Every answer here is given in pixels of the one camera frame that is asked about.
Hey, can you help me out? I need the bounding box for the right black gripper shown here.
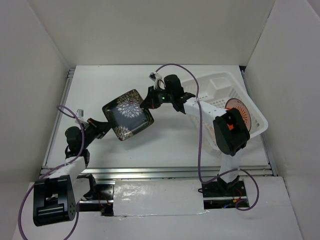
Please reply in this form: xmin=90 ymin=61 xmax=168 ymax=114
xmin=140 ymin=85 xmax=174 ymax=110

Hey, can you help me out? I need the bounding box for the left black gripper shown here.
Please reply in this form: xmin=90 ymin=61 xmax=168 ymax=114
xmin=80 ymin=117 xmax=115 ymax=149

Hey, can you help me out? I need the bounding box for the black square floral plate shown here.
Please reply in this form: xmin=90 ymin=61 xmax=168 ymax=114
xmin=102 ymin=89 xmax=154 ymax=141

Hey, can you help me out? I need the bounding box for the white sunburst pattern plate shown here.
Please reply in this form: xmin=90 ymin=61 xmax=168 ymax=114
xmin=224 ymin=98 xmax=252 ymax=131

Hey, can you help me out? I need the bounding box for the orange round plate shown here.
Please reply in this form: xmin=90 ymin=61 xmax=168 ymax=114
xmin=226 ymin=113 xmax=236 ymax=131

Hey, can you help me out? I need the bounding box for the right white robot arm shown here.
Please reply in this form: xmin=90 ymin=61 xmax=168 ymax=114
xmin=140 ymin=72 xmax=250 ymax=196

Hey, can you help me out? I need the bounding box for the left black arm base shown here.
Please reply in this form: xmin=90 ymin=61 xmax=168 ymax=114
xmin=77 ymin=173 xmax=115 ymax=217

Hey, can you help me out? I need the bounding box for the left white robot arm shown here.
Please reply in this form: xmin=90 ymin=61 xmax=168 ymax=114
xmin=33 ymin=118 xmax=112 ymax=227

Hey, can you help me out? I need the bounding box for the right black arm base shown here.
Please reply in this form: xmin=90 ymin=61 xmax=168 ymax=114
xmin=198 ymin=176 xmax=249 ymax=210

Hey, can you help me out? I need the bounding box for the white plastic dish rack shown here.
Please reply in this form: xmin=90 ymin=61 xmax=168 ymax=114
xmin=181 ymin=72 xmax=268 ymax=156

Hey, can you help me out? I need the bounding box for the white foil covered panel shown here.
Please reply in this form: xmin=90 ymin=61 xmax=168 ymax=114
xmin=113 ymin=179 xmax=205 ymax=217

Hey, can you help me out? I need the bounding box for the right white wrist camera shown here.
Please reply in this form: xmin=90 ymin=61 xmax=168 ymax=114
xmin=149 ymin=72 xmax=165 ymax=90

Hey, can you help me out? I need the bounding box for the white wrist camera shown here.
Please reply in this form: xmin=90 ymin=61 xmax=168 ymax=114
xmin=75 ymin=109 xmax=86 ymax=124
xmin=149 ymin=72 xmax=165 ymax=90

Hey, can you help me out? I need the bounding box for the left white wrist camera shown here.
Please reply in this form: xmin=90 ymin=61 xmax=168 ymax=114
xmin=75 ymin=109 xmax=86 ymax=124

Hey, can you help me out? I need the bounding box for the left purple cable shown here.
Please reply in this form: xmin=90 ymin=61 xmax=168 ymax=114
xmin=17 ymin=104 xmax=86 ymax=240

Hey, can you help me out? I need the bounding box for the aluminium frame rail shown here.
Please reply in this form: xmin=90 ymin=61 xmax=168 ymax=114
xmin=39 ymin=67 xmax=278 ymax=183

